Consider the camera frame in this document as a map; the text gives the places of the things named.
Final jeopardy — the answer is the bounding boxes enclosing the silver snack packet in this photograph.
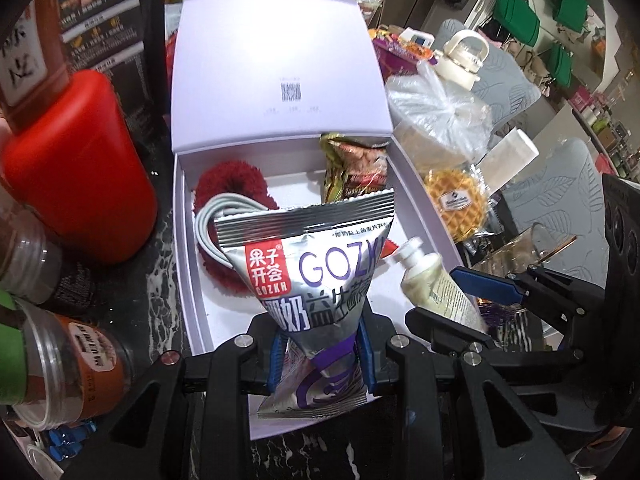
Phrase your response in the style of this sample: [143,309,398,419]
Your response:
[214,187,398,418]

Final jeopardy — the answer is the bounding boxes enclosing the wrapped round waffle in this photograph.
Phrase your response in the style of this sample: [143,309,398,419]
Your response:
[422,169,491,241]

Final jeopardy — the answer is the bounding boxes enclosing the black stand-up pouch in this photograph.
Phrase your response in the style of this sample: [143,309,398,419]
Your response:
[55,0,173,126]

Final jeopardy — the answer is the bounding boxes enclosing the tall jar of brown powder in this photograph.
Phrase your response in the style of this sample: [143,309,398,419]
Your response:
[0,0,73,136]

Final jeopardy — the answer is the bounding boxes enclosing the clear knotted plastic bag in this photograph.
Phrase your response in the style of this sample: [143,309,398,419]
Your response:
[385,60,493,171]

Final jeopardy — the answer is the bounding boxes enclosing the lavender gift box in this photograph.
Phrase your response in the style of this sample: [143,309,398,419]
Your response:
[170,0,466,442]

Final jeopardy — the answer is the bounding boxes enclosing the purple instant noodle bowl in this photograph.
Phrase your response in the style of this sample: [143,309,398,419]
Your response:
[370,27,441,81]

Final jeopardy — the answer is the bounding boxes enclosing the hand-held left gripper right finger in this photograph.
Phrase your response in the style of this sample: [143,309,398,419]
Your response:
[356,310,576,480]

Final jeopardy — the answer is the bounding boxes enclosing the white kettle-shaped bottle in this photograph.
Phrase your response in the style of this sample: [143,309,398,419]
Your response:
[432,30,491,88]

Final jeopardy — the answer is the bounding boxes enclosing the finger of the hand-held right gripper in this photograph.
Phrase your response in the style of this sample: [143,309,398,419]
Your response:
[449,266,607,319]
[405,305,587,362]

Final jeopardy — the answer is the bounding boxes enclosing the clear jar of dark powder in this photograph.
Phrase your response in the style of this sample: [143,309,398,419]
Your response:
[0,185,63,306]

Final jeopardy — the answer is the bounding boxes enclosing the red plastic bottle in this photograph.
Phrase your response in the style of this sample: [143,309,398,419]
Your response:
[0,70,158,266]

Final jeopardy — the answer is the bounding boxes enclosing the white squeeze tube bottle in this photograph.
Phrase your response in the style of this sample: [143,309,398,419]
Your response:
[390,239,488,333]

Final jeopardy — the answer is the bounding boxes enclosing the purple yarn scrunchie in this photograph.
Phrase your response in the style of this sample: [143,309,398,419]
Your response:
[480,300,531,331]

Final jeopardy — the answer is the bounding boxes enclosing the brown snack packet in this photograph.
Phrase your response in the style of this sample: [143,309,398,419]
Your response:
[320,131,391,205]

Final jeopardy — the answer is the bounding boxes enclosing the small blue white box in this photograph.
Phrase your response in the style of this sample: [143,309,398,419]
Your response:
[397,27,436,47]

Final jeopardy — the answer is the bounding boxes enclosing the clear glass cup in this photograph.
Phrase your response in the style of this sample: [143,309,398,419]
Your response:
[470,222,571,281]

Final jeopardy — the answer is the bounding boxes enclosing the green lid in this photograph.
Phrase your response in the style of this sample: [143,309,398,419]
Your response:
[0,290,28,406]

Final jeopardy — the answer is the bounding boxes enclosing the green tote bag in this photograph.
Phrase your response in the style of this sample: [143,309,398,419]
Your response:
[557,0,590,33]
[495,0,542,46]
[542,42,573,88]

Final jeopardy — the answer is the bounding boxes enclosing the cluttered shelf of bottles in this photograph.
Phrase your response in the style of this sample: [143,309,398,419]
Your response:
[570,85,640,171]

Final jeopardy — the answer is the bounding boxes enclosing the red fluffy scrunchie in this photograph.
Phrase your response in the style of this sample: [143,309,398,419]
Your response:
[192,160,281,301]

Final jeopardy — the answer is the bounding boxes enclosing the grey coiled cable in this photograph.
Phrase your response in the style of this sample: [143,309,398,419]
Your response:
[194,192,266,263]

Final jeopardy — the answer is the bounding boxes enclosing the small blue plastic parts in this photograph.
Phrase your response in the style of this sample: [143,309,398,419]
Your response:
[47,420,98,461]

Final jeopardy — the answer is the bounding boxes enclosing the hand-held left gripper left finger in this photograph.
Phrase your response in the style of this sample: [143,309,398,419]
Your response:
[92,317,287,480]

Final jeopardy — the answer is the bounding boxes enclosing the clear jar of orange powder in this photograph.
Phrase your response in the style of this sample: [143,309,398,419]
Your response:
[10,300,136,431]

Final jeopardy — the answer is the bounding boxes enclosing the grey leaf-pattern chair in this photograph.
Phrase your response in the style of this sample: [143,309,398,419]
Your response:
[500,137,608,261]
[435,19,543,126]

